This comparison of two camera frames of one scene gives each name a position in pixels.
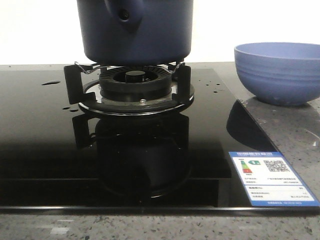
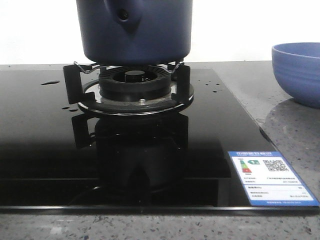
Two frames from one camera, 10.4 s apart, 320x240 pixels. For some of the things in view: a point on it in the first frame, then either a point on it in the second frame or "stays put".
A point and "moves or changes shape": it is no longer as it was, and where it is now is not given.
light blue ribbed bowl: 280,73 moves or changes shape
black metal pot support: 82,87 stays put
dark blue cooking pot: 136,32 stays put
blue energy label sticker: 269,179 stays put
